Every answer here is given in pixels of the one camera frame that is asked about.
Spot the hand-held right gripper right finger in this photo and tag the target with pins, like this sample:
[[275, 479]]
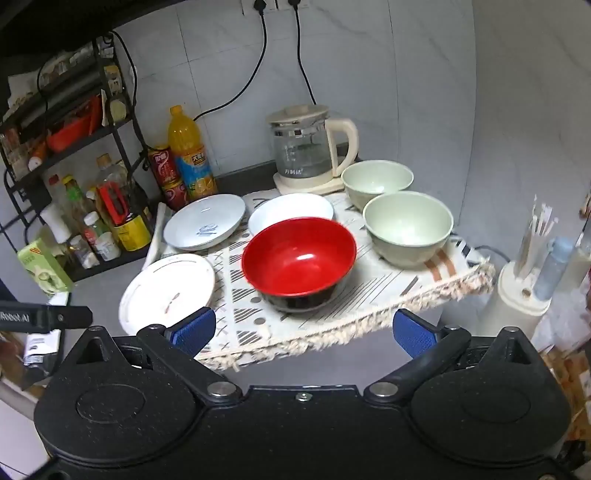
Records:
[[413, 334]]

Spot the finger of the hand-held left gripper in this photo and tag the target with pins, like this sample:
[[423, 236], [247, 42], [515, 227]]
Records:
[[64, 317]]

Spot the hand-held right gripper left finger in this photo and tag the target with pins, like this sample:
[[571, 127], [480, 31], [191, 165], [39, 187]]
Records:
[[196, 330]]

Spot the plain white plate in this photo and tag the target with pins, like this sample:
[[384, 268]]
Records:
[[286, 210], [161, 286]]

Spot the white plate with blue print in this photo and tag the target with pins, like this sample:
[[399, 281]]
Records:
[[203, 221]]

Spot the pale green bowl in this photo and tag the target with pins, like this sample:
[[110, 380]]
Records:
[[406, 226], [376, 177]]

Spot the red and black bowl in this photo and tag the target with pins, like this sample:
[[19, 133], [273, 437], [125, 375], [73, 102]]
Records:
[[295, 258]]

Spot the white snack package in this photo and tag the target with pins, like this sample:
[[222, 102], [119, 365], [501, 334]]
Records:
[[41, 346]]

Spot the green cardboard box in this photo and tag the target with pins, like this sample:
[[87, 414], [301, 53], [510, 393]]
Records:
[[44, 267]]

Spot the patterned tasselled table mat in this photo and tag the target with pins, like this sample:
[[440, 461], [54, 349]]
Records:
[[378, 286]]

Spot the small clear jar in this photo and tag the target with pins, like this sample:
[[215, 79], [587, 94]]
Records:
[[83, 254]]

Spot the black metal rack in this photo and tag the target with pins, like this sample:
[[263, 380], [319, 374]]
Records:
[[115, 264]]

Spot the small white jar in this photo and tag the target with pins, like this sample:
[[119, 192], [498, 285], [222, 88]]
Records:
[[108, 247]]

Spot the small bottle white cap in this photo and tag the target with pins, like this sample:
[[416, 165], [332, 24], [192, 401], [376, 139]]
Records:
[[92, 226]]

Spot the white plastic bottle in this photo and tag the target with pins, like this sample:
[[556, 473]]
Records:
[[55, 221]]

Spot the white utensil holder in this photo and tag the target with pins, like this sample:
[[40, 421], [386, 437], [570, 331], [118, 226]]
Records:
[[508, 300]]

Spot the green label bottle yellow cap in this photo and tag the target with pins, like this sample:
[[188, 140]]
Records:
[[76, 198]]

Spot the clear bottle red cap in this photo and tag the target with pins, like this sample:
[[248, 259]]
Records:
[[56, 189]]

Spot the red drink can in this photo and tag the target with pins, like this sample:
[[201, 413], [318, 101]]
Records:
[[174, 196], [164, 166]]

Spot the bundle of chopsticks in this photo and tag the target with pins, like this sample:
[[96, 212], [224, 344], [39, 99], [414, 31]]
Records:
[[531, 240]]

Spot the blue bottle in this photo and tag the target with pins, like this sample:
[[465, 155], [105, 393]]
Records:
[[554, 267]]

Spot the orange juice bottle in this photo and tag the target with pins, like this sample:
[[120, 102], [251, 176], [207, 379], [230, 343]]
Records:
[[189, 157]]

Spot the cream white bottle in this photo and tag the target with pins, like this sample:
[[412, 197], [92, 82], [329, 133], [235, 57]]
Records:
[[577, 267]]

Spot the red plastic basket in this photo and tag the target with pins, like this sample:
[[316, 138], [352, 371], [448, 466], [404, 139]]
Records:
[[69, 134]]

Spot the white wall socket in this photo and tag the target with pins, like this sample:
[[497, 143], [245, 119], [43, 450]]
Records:
[[281, 4], [246, 4]]

